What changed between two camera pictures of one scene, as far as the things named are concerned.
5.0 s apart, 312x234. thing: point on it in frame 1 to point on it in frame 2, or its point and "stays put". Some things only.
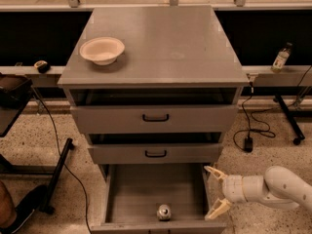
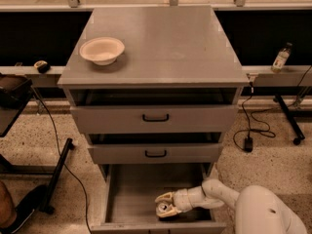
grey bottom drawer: [157, 198] stays put
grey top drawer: [159, 110] stays put
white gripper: [234, 188] to [180, 199]
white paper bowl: [102, 51] stays put
